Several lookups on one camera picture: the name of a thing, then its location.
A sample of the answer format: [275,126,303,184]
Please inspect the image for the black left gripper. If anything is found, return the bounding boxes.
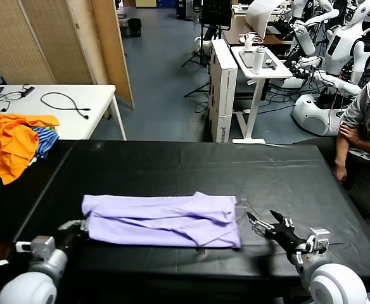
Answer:
[55,220,89,253]

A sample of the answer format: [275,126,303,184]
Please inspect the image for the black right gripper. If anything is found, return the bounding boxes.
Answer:
[247,210,309,254]

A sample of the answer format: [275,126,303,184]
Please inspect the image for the lavender t-shirt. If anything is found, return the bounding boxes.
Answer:
[81,191,243,250]

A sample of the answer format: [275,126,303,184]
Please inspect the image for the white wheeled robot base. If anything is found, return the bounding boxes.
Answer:
[291,93,347,137]
[193,36,213,54]
[279,75,307,89]

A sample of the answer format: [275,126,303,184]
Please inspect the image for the person right hand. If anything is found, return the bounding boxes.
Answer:
[333,161,347,182]

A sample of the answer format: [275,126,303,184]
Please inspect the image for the person left hand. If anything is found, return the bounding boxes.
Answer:
[339,122,362,141]

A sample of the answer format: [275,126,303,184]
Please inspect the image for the black covered side table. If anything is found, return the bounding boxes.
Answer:
[0,139,77,264]

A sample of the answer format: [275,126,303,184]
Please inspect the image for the black table cover sheet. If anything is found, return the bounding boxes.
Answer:
[12,140,370,304]

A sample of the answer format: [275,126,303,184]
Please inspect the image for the blue striped garment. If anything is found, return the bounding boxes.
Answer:
[32,126,60,160]

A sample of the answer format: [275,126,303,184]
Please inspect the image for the orange garment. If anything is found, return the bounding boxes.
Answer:
[0,113,61,186]

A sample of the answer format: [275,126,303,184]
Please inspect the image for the white table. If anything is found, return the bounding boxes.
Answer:
[0,84,128,142]

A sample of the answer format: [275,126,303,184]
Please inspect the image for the tall white cardboard box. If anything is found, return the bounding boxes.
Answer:
[208,39,238,144]

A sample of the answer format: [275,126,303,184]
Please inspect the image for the small white standing desk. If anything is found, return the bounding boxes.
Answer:
[230,46,293,145]

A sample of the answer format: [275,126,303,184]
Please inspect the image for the white water bottle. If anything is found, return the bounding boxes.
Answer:
[255,46,267,75]

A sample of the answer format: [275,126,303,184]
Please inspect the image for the grey tablet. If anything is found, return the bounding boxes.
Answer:
[238,49,270,69]

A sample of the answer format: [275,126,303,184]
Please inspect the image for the wooden folding screen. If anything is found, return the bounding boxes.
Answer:
[0,0,136,111]

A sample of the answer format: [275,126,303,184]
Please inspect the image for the white humanoid robot black shoulders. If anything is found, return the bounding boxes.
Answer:
[291,0,370,96]

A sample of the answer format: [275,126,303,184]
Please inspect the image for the black tripod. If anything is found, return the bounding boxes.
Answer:
[181,23,213,68]

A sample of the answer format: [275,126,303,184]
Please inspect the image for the brown wooden desk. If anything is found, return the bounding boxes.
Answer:
[222,17,292,45]

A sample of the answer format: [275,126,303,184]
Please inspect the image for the black trash bin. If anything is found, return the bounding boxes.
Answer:
[127,18,143,38]

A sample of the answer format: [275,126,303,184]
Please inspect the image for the white curved panel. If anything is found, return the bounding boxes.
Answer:
[246,0,284,39]

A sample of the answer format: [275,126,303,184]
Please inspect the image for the black monitor panel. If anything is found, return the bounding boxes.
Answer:
[201,0,233,32]

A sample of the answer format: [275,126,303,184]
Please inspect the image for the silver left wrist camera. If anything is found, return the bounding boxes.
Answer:
[15,235,56,259]

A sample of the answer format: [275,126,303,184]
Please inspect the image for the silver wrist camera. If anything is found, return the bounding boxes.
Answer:
[15,235,56,259]
[308,227,331,254]

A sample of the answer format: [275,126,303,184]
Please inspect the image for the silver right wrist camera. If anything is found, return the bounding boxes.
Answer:
[308,227,331,254]

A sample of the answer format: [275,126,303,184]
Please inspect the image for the thick black cable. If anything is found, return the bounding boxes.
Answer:
[40,92,92,120]

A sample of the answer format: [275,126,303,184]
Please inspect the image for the thin black earphone cable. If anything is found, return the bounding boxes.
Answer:
[0,91,26,115]

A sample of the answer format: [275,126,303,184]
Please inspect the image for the white stand with cable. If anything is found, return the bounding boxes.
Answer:
[239,32,264,52]

